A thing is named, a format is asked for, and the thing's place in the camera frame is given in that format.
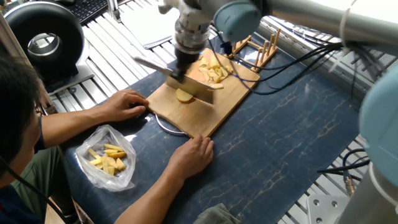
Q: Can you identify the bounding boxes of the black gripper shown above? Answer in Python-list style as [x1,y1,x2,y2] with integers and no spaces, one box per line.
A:
[167,30,212,85]

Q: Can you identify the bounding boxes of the steel cleaver knife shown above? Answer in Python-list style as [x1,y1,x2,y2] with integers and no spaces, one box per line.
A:
[133,56,216,106]

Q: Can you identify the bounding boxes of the bamboo cutting board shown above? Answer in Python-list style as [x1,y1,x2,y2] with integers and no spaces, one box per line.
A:
[147,51,261,139]

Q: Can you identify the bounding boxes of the person's right forearm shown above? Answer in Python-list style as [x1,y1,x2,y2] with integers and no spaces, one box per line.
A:
[115,174,180,224]

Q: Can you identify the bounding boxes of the person's left forearm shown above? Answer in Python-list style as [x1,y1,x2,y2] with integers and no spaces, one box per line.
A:
[37,105,111,150]

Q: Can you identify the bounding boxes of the person's left hand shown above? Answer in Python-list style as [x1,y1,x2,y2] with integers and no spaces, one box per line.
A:
[99,90,150,121]

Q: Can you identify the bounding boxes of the person's right hand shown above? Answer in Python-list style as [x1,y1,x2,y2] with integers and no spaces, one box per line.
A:
[163,136,215,181]

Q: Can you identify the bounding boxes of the white sheet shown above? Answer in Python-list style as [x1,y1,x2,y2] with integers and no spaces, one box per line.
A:
[120,0,181,50]

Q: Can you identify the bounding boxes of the wooden knife rack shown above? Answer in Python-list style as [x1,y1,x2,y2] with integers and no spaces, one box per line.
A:
[230,28,280,69]

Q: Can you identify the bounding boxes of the black keyboard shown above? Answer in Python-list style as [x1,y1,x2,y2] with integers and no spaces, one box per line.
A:
[59,0,111,27]

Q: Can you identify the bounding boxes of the plastic bag of potato sticks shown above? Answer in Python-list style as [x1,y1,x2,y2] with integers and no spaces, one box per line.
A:
[75,124,136,191]

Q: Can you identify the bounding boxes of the dark blue marble mat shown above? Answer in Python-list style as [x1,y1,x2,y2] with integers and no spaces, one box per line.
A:
[59,37,374,224]

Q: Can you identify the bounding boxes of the grey-green cloth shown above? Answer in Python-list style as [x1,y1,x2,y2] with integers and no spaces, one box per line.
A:
[192,202,242,224]

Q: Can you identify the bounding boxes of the wooden pole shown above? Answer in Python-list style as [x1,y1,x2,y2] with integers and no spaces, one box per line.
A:
[0,12,58,120]

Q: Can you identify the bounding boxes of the olive trousers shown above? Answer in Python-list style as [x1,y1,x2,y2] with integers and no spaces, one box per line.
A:
[0,146,85,224]

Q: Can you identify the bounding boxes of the metal mounting plate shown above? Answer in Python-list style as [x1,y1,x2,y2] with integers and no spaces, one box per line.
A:
[305,193,354,224]

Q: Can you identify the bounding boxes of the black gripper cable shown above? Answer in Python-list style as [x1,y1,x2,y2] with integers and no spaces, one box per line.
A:
[211,28,386,97]

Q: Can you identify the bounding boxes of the black round ring lamp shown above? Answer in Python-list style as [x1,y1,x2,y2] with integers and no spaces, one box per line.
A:
[0,2,94,94]

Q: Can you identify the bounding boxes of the black cable with plug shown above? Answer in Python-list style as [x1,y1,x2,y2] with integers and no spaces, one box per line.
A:
[317,148,371,184]

